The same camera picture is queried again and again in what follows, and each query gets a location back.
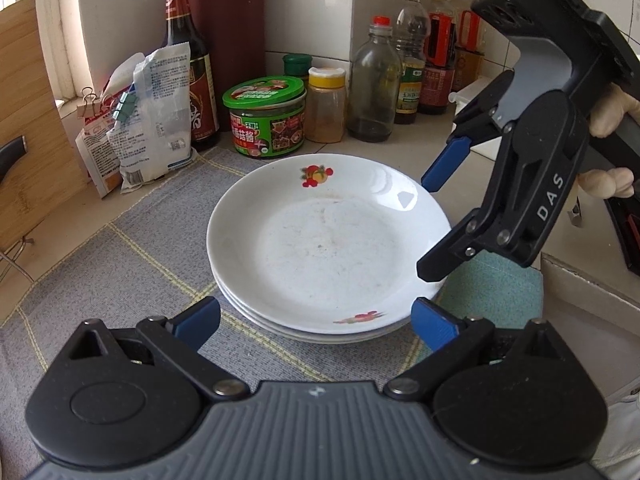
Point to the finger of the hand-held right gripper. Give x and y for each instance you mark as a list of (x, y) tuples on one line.
[(450, 255), (445, 165)]

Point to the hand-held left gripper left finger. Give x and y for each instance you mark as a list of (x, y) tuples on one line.
[(197, 320)]

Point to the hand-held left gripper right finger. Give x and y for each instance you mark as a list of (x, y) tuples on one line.
[(432, 322)]

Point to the person's right hand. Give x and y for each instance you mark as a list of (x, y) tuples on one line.
[(610, 110)]

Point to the white plastic container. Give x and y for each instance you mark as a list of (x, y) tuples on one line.
[(467, 91)]

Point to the green label oil bottle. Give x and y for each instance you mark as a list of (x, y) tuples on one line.
[(412, 90)]

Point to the printed teal grey mat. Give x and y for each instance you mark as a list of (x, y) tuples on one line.
[(125, 260)]

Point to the red label sauce bottle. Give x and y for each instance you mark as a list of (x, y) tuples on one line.
[(440, 60)]

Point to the clear red cap bottle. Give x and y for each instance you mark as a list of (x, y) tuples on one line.
[(375, 85)]

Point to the yellow spice jar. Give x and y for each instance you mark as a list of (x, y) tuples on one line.
[(325, 115)]

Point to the small green cap jar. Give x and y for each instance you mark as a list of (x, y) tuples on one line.
[(296, 65)]

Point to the green lid sauce jar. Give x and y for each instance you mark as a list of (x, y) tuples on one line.
[(265, 125)]

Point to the red and white bag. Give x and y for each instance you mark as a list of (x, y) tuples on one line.
[(95, 160)]

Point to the white printed bag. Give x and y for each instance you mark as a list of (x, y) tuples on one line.
[(155, 125)]

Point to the green binder clip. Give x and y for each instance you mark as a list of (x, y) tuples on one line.
[(124, 109)]

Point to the metal binder clip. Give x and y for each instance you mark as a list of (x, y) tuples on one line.
[(92, 97)]

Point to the dark red knife block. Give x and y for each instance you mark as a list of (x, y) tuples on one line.
[(225, 35)]

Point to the dark soy sauce bottle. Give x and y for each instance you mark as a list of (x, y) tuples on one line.
[(192, 50)]

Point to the bamboo cutting board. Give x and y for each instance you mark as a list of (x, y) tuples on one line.
[(35, 85)]

